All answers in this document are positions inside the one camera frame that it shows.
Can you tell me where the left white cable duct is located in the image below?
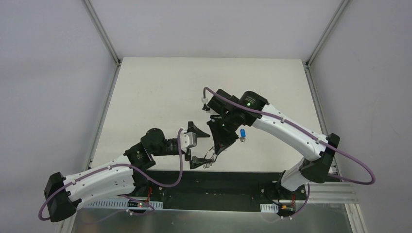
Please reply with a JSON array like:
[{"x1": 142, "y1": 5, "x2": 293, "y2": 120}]
[{"x1": 84, "y1": 198, "x2": 163, "y2": 210}]

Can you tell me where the front steel sheet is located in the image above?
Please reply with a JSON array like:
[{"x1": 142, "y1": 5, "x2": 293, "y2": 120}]
[{"x1": 72, "y1": 206, "x2": 352, "y2": 233}]

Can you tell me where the right white cable duct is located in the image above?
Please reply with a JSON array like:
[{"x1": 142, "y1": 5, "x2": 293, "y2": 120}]
[{"x1": 260, "y1": 203, "x2": 279, "y2": 213}]

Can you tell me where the silver key with blue tag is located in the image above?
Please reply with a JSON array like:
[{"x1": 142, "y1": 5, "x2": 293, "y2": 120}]
[{"x1": 239, "y1": 129, "x2": 246, "y2": 142}]

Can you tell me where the right aluminium frame rail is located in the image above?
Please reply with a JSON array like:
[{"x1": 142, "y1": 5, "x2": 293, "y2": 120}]
[{"x1": 304, "y1": 0, "x2": 367, "y2": 233}]

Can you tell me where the left aluminium frame rail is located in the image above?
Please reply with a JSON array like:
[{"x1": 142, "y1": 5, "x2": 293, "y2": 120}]
[{"x1": 58, "y1": 0, "x2": 121, "y2": 233}]

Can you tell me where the purple cable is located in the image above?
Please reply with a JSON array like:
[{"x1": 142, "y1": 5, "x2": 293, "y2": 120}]
[
  {"x1": 203, "y1": 86, "x2": 376, "y2": 222},
  {"x1": 38, "y1": 128, "x2": 185, "y2": 222}
]

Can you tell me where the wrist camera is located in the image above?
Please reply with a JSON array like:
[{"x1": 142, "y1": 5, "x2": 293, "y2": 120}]
[
  {"x1": 201, "y1": 97, "x2": 210, "y2": 112},
  {"x1": 178, "y1": 128, "x2": 197, "y2": 152}
]

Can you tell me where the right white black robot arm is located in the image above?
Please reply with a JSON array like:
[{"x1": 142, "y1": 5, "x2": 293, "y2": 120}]
[{"x1": 202, "y1": 87, "x2": 339, "y2": 199}]

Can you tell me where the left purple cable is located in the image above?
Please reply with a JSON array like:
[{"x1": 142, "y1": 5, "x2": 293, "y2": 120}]
[{"x1": 38, "y1": 128, "x2": 185, "y2": 222}]

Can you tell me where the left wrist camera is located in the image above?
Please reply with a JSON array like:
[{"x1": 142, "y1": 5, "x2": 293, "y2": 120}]
[{"x1": 178, "y1": 128, "x2": 197, "y2": 152}]

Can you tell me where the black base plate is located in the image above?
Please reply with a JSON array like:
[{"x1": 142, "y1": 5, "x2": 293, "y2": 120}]
[{"x1": 129, "y1": 171, "x2": 307, "y2": 212}]

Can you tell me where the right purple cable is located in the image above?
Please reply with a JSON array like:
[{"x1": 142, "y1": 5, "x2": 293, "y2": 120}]
[{"x1": 203, "y1": 86, "x2": 376, "y2": 222}]

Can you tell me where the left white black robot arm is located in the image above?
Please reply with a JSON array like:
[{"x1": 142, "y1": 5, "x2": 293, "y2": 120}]
[{"x1": 38, "y1": 121, "x2": 210, "y2": 222}]

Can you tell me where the white cable duct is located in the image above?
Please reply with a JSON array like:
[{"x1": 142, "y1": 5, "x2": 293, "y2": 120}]
[
  {"x1": 260, "y1": 203, "x2": 279, "y2": 213},
  {"x1": 84, "y1": 198, "x2": 163, "y2": 210}
]

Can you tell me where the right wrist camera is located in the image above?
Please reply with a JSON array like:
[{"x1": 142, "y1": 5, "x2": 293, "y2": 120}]
[{"x1": 201, "y1": 97, "x2": 210, "y2": 112}]

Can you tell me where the aluminium frame rail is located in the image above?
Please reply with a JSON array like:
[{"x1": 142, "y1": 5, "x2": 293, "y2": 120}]
[
  {"x1": 58, "y1": 0, "x2": 121, "y2": 233},
  {"x1": 304, "y1": 0, "x2": 367, "y2": 233}
]

